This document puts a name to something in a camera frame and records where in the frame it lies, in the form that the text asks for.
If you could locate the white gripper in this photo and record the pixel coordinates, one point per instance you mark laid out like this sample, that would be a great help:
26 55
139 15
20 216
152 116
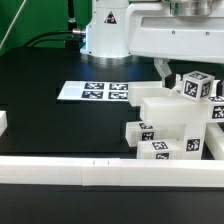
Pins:
191 30

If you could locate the white diagonal rod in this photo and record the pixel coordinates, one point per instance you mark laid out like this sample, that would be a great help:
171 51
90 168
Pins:
20 9

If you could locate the white chair back frame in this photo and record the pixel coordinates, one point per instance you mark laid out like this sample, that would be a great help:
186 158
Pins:
163 106

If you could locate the white U-shaped fence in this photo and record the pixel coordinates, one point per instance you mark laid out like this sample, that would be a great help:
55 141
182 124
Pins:
111 172

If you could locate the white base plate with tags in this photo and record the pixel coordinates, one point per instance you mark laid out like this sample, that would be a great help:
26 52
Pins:
94 91

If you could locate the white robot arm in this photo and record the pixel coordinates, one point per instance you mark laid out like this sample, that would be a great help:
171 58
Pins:
105 33

